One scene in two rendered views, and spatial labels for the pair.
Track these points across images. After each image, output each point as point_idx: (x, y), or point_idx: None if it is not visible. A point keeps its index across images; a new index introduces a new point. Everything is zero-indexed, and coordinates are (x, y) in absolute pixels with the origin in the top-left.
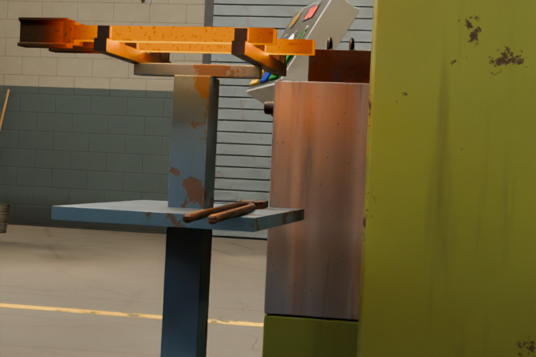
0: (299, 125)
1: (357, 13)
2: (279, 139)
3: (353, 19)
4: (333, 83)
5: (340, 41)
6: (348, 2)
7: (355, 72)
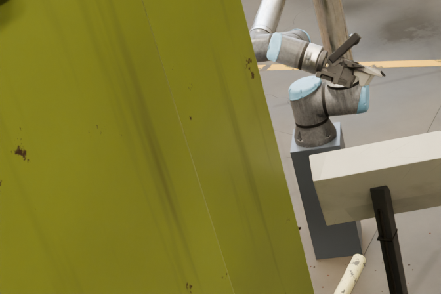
0: None
1: (314, 182)
2: None
3: (314, 186)
4: None
5: (317, 197)
6: (311, 169)
7: None
